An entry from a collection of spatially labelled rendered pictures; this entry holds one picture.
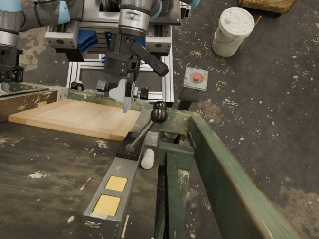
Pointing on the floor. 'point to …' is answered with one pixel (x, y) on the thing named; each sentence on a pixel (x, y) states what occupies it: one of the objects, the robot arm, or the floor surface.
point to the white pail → (232, 31)
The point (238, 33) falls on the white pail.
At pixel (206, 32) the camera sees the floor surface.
